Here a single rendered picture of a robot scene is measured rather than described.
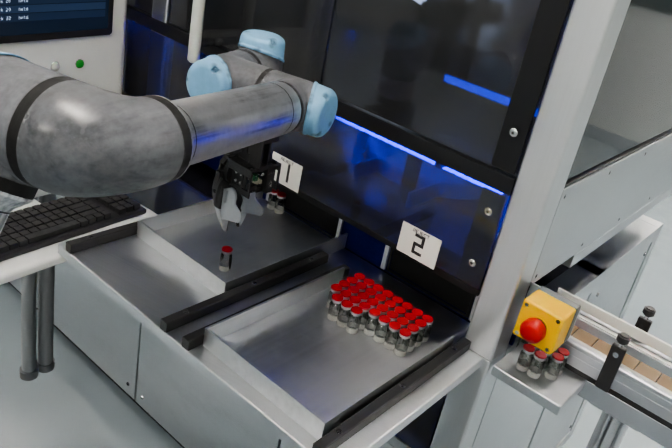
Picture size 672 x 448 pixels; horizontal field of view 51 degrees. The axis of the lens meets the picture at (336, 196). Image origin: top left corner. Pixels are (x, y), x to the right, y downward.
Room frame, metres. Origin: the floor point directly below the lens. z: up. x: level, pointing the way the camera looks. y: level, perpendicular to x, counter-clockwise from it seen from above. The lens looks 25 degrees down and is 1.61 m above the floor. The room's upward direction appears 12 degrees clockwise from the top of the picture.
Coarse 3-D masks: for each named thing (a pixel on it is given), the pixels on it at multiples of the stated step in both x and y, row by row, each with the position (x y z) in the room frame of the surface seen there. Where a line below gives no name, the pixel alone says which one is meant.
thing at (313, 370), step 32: (320, 288) 1.13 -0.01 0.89; (224, 320) 0.94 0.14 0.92; (256, 320) 1.00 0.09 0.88; (288, 320) 1.02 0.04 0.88; (320, 320) 1.04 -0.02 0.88; (224, 352) 0.88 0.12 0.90; (256, 352) 0.92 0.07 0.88; (288, 352) 0.93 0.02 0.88; (320, 352) 0.95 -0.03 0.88; (352, 352) 0.97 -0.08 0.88; (384, 352) 0.99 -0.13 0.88; (416, 352) 1.00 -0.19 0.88; (256, 384) 0.83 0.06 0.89; (288, 384) 0.86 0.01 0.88; (320, 384) 0.87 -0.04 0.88; (352, 384) 0.89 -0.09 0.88; (384, 384) 0.87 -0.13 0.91; (320, 416) 0.80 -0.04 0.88
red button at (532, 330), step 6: (528, 318) 0.98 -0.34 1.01; (534, 318) 0.97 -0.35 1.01; (522, 324) 0.97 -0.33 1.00; (528, 324) 0.96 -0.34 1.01; (534, 324) 0.96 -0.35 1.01; (540, 324) 0.96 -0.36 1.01; (522, 330) 0.96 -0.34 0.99; (528, 330) 0.96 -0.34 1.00; (534, 330) 0.95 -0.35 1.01; (540, 330) 0.95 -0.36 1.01; (522, 336) 0.96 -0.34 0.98; (528, 336) 0.96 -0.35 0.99; (534, 336) 0.95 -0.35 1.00; (540, 336) 0.95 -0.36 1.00; (528, 342) 0.96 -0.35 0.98; (534, 342) 0.95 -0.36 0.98
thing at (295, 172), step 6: (276, 156) 1.35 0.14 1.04; (282, 156) 1.34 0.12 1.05; (282, 162) 1.34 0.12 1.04; (288, 162) 1.33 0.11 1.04; (294, 162) 1.32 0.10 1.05; (282, 168) 1.34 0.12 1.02; (294, 168) 1.32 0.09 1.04; (300, 168) 1.31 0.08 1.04; (276, 174) 1.34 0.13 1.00; (282, 174) 1.34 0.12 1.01; (294, 174) 1.32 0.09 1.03; (300, 174) 1.31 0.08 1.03; (282, 180) 1.33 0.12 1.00; (288, 180) 1.32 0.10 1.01; (294, 180) 1.31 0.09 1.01; (288, 186) 1.32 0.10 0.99; (294, 186) 1.31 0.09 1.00
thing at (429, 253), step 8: (408, 224) 1.15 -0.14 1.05; (400, 232) 1.16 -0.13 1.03; (408, 232) 1.15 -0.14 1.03; (416, 232) 1.14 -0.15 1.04; (424, 232) 1.13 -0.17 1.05; (400, 240) 1.15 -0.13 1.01; (408, 240) 1.14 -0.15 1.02; (416, 240) 1.14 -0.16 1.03; (432, 240) 1.12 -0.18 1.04; (440, 240) 1.11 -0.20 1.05; (400, 248) 1.15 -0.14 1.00; (408, 248) 1.14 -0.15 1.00; (416, 248) 1.13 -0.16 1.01; (424, 248) 1.12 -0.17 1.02; (432, 248) 1.11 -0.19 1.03; (416, 256) 1.13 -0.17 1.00; (424, 256) 1.12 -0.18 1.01; (432, 256) 1.11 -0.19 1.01; (424, 264) 1.12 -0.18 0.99; (432, 264) 1.11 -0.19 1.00
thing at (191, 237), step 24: (168, 216) 1.25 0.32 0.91; (192, 216) 1.30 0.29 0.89; (216, 216) 1.34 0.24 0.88; (264, 216) 1.38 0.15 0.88; (288, 216) 1.41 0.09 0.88; (144, 240) 1.18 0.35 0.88; (168, 240) 1.15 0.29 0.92; (192, 240) 1.22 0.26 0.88; (216, 240) 1.24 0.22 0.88; (240, 240) 1.26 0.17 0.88; (264, 240) 1.28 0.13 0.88; (288, 240) 1.30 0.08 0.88; (312, 240) 1.32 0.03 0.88; (336, 240) 1.29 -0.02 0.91; (192, 264) 1.10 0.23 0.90; (216, 264) 1.15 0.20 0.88; (240, 264) 1.17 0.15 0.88; (264, 264) 1.19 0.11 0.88; (288, 264) 1.18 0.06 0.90; (216, 288) 1.06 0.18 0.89
